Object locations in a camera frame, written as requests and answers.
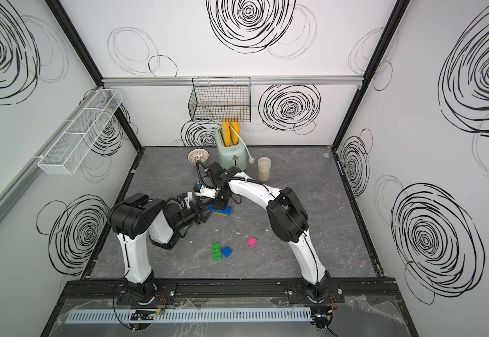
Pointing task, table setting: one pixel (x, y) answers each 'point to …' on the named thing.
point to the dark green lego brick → (216, 251)
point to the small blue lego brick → (226, 251)
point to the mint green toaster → (230, 156)
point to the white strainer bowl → (198, 155)
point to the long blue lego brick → (227, 211)
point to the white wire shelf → (64, 154)
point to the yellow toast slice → (225, 132)
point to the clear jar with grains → (263, 171)
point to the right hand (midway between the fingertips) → (217, 203)
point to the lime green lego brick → (220, 214)
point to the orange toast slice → (235, 125)
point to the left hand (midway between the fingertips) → (214, 204)
